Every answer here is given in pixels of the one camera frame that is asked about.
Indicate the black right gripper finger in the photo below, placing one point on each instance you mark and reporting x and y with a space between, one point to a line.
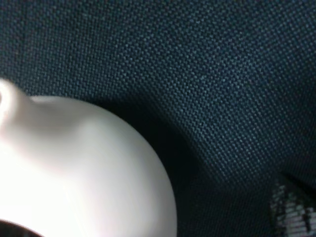
292 214

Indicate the cream ceramic teapot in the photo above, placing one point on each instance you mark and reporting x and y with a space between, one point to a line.
72 169

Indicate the black tablecloth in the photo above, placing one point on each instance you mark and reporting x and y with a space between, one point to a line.
224 90

